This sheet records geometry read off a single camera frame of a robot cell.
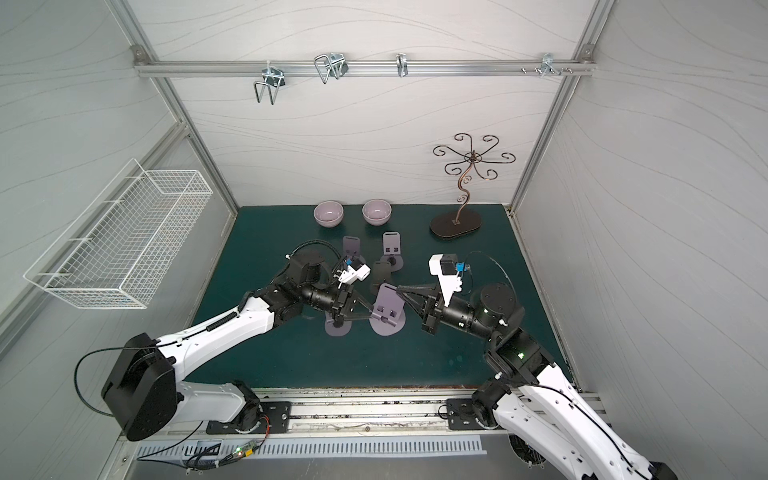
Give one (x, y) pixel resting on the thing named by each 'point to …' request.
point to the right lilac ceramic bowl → (376, 211)
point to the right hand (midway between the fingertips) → (399, 289)
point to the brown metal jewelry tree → (454, 225)
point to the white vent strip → (318, 448)
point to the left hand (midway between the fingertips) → (374, 318)
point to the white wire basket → (119, 248)
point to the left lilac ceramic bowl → (328, 213)
